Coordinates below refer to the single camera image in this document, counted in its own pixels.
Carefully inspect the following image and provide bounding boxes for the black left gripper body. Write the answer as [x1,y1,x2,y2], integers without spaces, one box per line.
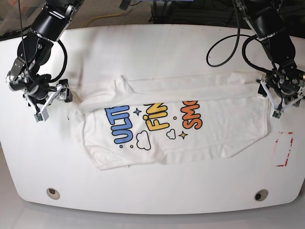
[265,62,305,105]

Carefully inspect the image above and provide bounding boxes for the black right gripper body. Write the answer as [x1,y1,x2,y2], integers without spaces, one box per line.
[6,59,56,104]

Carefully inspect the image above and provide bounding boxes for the white printed T-shirt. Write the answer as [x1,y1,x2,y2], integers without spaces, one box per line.
[69,71,272,171]

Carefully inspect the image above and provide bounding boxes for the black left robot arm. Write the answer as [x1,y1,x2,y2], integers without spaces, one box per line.
[235,0,305,105]

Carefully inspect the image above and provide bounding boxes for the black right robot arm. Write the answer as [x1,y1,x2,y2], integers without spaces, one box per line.
[6,0,83,105]

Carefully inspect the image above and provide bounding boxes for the red tape rectangle marker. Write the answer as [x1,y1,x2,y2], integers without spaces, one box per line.
[273,132,294,167]

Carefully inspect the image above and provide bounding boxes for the left table grommet hole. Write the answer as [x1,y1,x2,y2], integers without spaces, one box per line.
[46,188,60,200]

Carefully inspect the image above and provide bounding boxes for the table grommet hole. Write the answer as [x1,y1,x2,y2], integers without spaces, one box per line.
[254,189,268,202]
[46,188,60,200]

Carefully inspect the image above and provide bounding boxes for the right table grommet hole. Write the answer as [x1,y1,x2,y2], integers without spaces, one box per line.
[254,189,268,202]

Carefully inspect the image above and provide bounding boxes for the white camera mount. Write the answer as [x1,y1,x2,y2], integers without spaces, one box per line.
[256,76,302,119]
[23,81,62,122]

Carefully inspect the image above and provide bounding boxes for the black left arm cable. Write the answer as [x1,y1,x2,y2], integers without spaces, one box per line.
[206,0,275,73]

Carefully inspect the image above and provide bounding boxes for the yellow cable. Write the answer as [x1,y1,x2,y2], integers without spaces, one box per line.
[82,8,136,29]

